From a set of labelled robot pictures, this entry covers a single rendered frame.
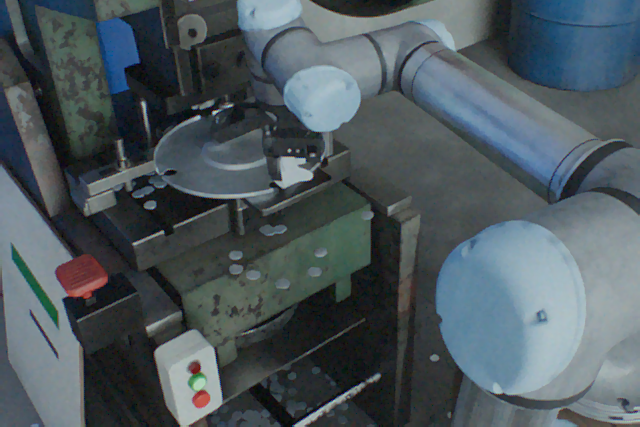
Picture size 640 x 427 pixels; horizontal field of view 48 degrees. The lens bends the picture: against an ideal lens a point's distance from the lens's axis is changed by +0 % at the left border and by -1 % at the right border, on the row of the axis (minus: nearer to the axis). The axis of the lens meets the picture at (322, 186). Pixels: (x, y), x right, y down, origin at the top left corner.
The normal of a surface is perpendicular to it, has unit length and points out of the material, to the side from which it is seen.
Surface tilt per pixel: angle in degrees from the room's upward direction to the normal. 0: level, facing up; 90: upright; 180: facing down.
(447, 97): 65
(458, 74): 25
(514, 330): 82
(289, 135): 19
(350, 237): 90
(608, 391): 0
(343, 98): 106
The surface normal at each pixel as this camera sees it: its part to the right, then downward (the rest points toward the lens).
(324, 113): 0.47, 0.69
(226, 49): 0.61, 0.43
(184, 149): -0.04, -0.83
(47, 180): 0.57, 0.17
